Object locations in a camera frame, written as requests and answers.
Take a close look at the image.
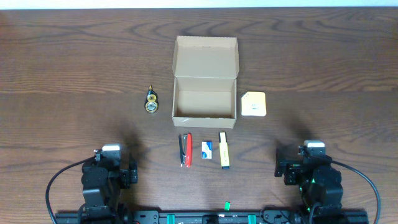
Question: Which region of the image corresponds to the black yellow correction tape dispenser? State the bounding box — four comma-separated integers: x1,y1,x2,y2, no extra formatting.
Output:
144,85,159,113

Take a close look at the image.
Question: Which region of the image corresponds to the red black stapler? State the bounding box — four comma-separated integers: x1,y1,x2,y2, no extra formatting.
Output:
178,133,193,167

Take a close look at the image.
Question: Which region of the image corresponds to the yellow sticky note pad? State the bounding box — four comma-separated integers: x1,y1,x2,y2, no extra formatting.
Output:
241,91,267,116

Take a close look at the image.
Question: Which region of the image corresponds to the yellow highlighter marker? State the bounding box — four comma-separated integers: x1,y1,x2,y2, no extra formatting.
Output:
219,132,230,169

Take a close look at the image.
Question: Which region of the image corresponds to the blue white staples box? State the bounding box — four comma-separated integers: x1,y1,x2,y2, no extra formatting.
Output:
201,141,213,159

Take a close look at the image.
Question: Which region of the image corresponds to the cardboard box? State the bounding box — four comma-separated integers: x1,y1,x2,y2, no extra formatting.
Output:
172,36,239,129

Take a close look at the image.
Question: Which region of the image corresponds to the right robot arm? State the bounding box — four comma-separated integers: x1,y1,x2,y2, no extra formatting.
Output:
274,146,343,217

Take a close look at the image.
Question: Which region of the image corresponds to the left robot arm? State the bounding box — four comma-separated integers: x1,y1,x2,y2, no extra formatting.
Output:
81,149,138,223

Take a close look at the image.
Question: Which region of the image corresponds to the green tape piece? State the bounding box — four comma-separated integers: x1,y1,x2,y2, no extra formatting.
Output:
224,202,231,211

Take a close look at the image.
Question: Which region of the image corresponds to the right black cable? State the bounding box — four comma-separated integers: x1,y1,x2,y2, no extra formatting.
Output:
329,158,382,224

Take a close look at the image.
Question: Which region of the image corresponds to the black cable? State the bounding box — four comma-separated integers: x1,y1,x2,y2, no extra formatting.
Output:
45,156,97,224
329,158,382,224

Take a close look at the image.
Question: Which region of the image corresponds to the black mounting rail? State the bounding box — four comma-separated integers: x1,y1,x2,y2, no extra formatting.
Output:
54,209,369,224

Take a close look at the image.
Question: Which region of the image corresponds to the left black cable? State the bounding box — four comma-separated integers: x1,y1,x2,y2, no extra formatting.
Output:
45,156,97,224

